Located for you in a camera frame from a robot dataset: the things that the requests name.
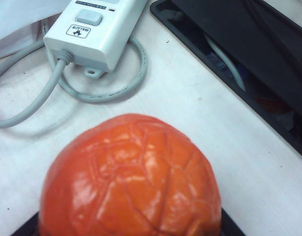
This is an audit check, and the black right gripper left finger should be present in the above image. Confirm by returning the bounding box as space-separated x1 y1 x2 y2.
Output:
9 210 43 236

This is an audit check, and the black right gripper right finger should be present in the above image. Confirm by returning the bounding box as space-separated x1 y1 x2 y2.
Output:
218 206 256 236

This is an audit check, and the glossy plastic orange fruit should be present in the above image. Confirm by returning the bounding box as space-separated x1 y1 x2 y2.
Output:
39 113 222 236

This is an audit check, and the white power strip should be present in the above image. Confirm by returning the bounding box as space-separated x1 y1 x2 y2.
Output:
43 0 148 79

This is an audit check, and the white plastic bag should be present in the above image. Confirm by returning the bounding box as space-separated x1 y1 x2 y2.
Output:
0 0 69 59

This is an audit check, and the grey power cable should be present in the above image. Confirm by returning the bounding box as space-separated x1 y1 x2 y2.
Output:
202 31 247 92
0 36 149 130

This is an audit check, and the black desk cable tray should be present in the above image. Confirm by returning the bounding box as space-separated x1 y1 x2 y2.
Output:
150 0 302 162

